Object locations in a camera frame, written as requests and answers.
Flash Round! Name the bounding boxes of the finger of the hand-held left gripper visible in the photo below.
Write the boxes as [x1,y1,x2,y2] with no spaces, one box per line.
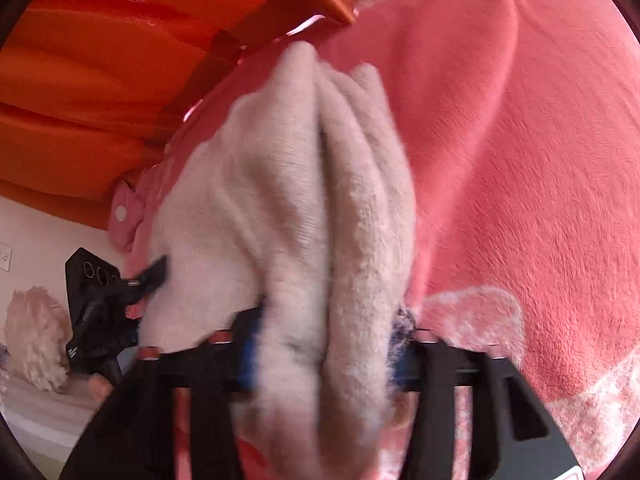
[122,255,169,306]

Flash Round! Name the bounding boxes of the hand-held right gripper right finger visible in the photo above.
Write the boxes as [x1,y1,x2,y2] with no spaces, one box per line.
[395,310,583,480]

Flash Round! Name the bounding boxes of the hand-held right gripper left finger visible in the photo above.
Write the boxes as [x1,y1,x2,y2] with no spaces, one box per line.
[60,305,268,480]

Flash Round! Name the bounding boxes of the person's left hand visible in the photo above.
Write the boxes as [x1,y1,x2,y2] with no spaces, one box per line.
[89,374,120,405]

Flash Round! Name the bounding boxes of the white fluffy cushion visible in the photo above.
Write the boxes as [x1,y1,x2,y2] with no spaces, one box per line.
[4,285,73,395]

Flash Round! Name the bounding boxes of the pink pillow with white button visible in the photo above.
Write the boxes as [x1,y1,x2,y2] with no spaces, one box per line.
[109,160,168,252]

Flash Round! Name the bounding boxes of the pale bed sheet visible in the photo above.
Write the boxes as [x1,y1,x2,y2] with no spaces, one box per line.
[0,372,108,453]

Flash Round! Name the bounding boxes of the orange curtain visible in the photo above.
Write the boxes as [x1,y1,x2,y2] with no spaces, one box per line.
[0,0,306,231]

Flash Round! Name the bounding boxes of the pink floral fleece blanket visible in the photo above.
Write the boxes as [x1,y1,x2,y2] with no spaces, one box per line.
[122,0,640,480]

